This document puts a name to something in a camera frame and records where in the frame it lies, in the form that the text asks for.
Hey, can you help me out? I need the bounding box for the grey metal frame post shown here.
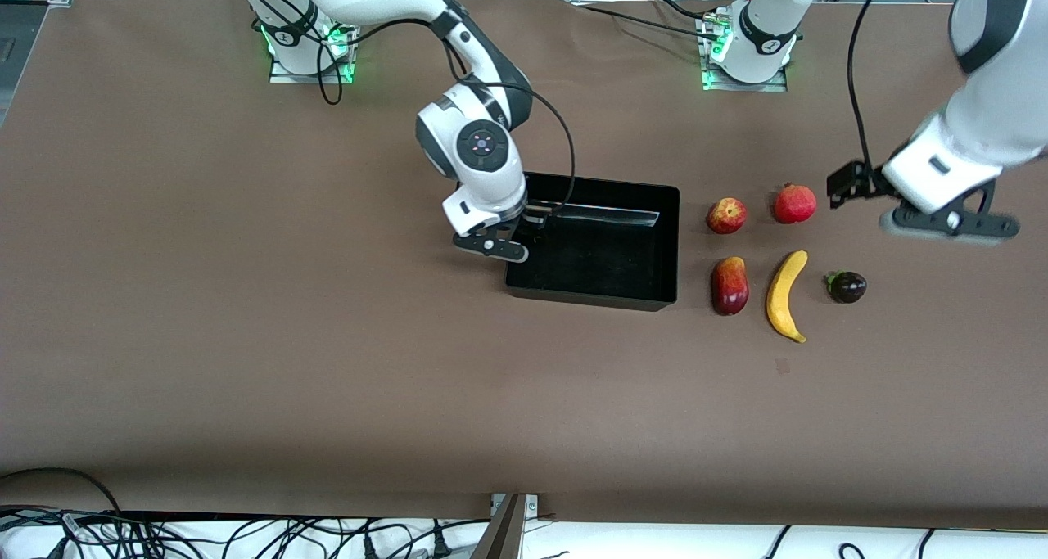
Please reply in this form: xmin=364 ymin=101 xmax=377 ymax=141
xmin=471 ymin=494 xmax=540 ymax=559

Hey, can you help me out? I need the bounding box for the brown paper table cover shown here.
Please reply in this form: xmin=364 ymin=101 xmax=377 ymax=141
xmin=0 ymin=0 xmax=1048 ymax=531

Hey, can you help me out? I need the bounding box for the red pomegranate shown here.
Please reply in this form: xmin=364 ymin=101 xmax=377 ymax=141
xmin=774 ymin=183 xmax=818 ymax=225

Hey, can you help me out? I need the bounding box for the black rectangular plastic tray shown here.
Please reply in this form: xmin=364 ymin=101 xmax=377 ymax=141
xmin=505 ymin=172 xmax=680 ymax=313

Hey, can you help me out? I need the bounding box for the thin black cable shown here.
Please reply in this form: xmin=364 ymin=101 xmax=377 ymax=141
xmin=573 ymin=0 xmax=734 ymax=43

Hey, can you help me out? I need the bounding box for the red yellow apple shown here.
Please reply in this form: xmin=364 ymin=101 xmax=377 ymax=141
xmin=707 ymin=197 xmax=748 ymax=235

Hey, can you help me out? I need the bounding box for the red orange mango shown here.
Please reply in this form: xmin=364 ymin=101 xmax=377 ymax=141
xmin=711 ymin=256 xmax=750 ymax=317

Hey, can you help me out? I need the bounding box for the yellow banana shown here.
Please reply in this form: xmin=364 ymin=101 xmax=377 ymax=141
xmin=766 ymin=250 xmax=809 ymax=344

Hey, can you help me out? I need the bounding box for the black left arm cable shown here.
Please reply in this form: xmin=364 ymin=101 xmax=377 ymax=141
xmin=847 ymin=0 xmax=901 ymax=171

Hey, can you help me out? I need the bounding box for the black looped cable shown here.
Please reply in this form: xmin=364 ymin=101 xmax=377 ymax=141
xmin=0 ymin=467 xmax=124 ymax=535

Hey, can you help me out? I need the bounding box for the dark purple eggplant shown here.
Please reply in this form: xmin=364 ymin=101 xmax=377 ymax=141
xmin=824 ymin=270 xmax=868 ymax=304

